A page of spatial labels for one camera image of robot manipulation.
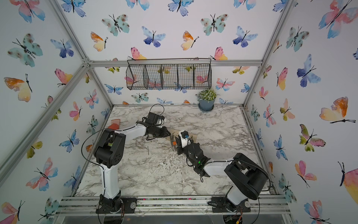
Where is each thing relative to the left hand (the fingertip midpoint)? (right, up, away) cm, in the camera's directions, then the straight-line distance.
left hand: (170, 136), depth 100 cm
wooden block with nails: (+3, +3, -2) cm, 5 cm away
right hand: (+7, +3, -18) cm, 19 cm away
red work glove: (-43, +8, +7) cm, 45 cm away
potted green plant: (+27, +28, +7) cm, 40 cm away
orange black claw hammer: (+2, -2, -5) cm, 6 cm away
